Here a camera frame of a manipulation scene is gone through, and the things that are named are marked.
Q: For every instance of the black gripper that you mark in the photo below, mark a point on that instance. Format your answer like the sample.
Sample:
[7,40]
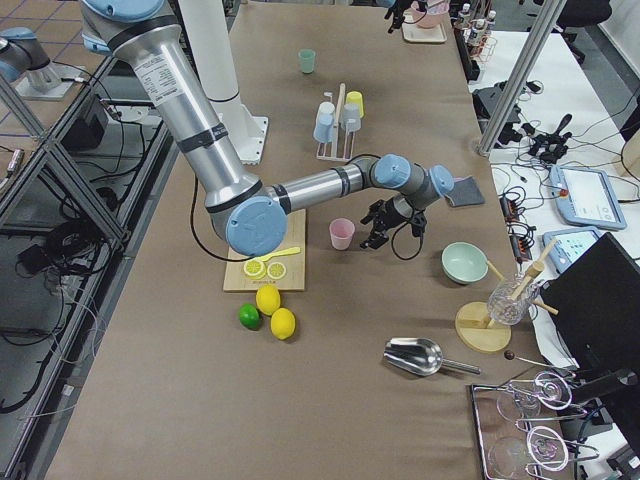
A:
[395,14]
[386,216]

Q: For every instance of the pink plastic cup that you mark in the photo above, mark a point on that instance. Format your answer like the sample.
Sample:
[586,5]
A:
[341,232]

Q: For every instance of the green plastic cup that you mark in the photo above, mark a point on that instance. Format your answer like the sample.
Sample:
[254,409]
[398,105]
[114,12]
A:
[307,60]

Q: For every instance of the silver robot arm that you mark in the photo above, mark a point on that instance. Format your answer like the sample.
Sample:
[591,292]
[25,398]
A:
[182,57]
[22,55]

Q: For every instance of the yellow plastic cup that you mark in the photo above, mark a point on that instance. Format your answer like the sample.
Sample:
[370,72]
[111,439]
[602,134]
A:
[355,97]

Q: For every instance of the grey plastic cup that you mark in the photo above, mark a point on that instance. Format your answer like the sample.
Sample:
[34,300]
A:
[350,118]

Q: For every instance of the white plastic cup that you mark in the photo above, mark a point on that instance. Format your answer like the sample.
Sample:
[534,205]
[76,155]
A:
[326,108]

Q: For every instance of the blue plastic cup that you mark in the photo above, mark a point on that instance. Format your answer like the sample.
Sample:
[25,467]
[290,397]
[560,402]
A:
[323,127]

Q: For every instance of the cream plastic tray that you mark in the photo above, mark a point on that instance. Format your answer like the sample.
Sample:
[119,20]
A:
[413,33]

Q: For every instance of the pink bowl of ice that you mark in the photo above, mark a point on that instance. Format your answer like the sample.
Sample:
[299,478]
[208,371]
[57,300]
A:
[428,14]

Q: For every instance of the yellow plastic knife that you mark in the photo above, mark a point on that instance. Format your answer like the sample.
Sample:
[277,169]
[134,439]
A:
[279,253]

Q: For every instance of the green ceramic bowl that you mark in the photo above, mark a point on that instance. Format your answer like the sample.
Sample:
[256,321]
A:
[464,263]

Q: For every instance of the grey folded cloth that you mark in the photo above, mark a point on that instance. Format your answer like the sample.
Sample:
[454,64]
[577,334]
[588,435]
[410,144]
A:
[465,192]

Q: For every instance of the yellow lemon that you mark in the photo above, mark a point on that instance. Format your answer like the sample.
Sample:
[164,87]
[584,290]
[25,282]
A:
[268,299]
[283,323]

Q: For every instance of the metal scoop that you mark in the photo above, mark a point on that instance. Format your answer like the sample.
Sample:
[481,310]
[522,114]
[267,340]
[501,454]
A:
[422,357]

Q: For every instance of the wooden mug tree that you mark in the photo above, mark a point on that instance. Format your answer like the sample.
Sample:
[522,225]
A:
[486,326]

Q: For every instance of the wooden cutting board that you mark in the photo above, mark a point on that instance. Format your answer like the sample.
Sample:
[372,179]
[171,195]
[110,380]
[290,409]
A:
[286,272]

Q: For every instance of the green lime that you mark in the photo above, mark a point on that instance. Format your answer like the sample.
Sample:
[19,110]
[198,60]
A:
[249,316]

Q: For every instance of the clear glass on mug tree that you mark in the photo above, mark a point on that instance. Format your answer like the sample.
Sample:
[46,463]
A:
[505,309]

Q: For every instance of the teach pendant tablet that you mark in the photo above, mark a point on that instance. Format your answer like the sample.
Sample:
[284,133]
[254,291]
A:
[569,245]
[585,197]

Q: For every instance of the black monitor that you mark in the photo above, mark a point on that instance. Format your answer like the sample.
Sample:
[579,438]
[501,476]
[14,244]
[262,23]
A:
[597,299]

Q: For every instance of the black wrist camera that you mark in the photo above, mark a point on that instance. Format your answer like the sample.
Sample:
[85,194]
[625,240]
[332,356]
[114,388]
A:
[418,224]

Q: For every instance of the white wire cup holder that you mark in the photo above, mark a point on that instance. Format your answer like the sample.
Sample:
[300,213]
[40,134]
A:
[340,149]

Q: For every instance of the aluminium frame post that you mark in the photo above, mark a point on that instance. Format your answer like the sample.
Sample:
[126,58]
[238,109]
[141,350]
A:
[535,42]

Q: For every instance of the wire wine glass rack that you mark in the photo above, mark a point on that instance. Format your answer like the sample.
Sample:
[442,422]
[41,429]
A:
[517,428]

